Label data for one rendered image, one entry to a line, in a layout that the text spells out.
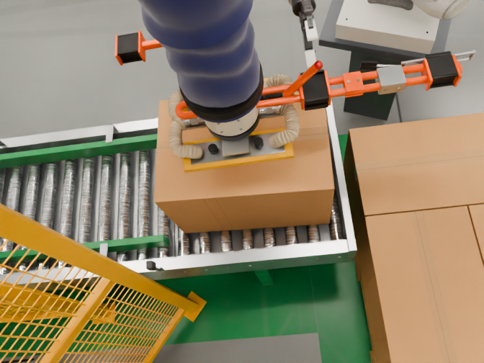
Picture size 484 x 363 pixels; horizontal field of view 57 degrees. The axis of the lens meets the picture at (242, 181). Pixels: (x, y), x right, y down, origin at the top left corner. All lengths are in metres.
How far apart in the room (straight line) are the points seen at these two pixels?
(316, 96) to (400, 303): 0.88
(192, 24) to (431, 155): 1.35
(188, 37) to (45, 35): 2.71
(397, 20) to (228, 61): 1.09
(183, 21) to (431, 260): 1.34
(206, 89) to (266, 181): 0.49
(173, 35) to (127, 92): 2.08
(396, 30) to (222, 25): 1.13
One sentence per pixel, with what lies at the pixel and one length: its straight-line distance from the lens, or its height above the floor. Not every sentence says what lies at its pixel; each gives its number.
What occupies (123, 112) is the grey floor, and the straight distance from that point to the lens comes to 2.93.
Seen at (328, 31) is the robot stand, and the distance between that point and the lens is 2.03.
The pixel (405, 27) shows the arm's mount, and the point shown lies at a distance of 1.96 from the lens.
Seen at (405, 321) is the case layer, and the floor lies 0.54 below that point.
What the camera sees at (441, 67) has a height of 1.22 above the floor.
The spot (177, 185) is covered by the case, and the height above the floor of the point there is 0.95.
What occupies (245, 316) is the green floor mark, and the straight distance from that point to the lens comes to 2.33.
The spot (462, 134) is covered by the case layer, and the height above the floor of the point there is 0.54.
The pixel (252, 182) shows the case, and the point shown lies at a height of 0.95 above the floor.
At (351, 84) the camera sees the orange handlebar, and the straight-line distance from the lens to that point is 1.31.
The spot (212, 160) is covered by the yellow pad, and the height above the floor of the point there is 1.10.
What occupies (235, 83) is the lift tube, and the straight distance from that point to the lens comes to 1.09.
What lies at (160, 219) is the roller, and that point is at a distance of 1.94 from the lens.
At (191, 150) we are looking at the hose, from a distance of 1.34.
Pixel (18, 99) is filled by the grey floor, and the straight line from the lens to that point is 3.35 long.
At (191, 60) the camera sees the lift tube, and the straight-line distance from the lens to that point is 1.00.
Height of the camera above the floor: 2.31
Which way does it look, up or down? 67 degrees down
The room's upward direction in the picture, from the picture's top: 21 degrees counter-clockwise
